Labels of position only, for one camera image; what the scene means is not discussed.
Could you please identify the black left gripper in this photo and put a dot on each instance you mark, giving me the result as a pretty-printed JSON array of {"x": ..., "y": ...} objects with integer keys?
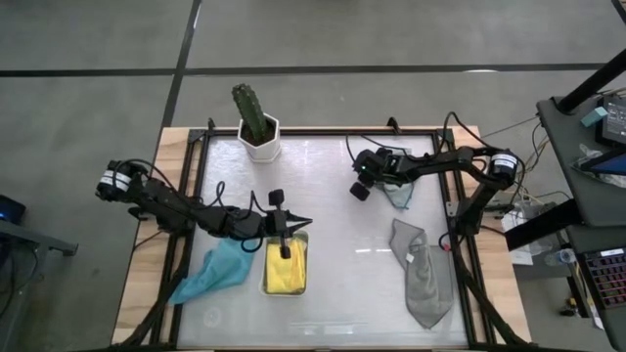
[{"x": 259, "y": 226}]

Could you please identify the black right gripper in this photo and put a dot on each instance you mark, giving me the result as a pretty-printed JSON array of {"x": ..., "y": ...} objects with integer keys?
[{"x": 372, "y": 167}]

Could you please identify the light blue microfiber towel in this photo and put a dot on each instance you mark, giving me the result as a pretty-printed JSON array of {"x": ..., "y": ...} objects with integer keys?
[{"x": 401, "y": 194}]

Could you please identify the yellow microfiber towel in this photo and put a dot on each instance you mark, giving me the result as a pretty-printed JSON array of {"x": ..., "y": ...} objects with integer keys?
[{"x": 286, "y": 274}]

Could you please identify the white plastic bin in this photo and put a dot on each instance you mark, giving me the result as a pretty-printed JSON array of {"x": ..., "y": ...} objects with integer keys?
[{"x": 262, "y": 288}]

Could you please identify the teal microfiber towel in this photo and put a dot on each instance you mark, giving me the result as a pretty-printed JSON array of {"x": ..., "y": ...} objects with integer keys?
[{"x": 220, "y": 271}]

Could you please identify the grey microfiber towel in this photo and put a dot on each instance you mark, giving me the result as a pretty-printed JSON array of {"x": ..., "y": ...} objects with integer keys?
[{"x": 428, "y": 293}]

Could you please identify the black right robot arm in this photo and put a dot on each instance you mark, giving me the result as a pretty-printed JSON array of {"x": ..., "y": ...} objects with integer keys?
[{"x": 440, "y": 163}]

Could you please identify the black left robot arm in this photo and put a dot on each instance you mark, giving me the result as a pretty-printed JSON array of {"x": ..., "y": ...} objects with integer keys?
[{"x": 161, "y": 200}]

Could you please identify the white hexagonal plant pot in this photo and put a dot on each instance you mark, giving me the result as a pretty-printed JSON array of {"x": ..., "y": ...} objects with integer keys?
[{"x": 266, "y": 149}]

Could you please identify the green cactus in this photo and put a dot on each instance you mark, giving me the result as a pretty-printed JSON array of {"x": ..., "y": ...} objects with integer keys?
[{"x": 248, "y": 107}]

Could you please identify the white papers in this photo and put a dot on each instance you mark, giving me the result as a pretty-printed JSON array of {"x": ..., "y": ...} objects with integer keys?
[{"x": 521, "y": 254}]

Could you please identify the dark grey desk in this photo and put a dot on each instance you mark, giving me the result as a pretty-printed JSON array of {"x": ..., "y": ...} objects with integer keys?
[{"x": 577, "y": 186}]

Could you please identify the clear plastic bottle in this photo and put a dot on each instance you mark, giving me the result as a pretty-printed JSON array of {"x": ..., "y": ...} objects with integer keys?
[{"x": 562, "y": 256}]

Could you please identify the small teal box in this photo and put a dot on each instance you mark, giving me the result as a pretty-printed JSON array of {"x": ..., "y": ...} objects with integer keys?
[{"x": 594, "y": 116}]

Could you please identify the black pole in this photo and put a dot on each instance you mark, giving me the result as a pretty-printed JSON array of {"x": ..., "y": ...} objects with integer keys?
[{"x": 592, "y": 83}]

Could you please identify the black tablet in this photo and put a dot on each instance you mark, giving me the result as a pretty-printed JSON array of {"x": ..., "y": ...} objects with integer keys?
[{"x": 611, "y": 165}]

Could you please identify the black desk monitor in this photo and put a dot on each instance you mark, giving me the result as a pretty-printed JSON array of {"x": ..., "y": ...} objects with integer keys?
[{"x": 616, "y": 122}]

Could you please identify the keyboard with coloured keys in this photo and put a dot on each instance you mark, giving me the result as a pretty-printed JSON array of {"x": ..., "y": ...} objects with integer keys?
[{"x": 609, "y": 278}]

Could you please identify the grey metal stand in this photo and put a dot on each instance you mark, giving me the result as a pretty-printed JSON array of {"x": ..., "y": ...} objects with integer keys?
[{"x": 29, "y": 237}]

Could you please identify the black computer with blue lights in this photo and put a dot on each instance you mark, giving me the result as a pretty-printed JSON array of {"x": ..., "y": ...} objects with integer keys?
[{"x": 12, "y": 210}]

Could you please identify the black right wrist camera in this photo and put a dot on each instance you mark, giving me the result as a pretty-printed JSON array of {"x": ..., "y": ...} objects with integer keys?
[{"x": 360, "y": 191}]

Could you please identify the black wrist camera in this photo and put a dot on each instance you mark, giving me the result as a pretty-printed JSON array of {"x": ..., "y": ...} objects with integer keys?
[
  {"x": 276, "y": 197},
  {"x": 360, "y": 191}
]

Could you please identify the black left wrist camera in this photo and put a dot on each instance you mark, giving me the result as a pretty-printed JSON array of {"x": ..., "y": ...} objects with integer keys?
[{"x": 276, "y": 197}]

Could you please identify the black table frame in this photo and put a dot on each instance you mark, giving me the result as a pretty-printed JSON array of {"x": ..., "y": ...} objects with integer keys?
[{"x": 313, "y": 131}]

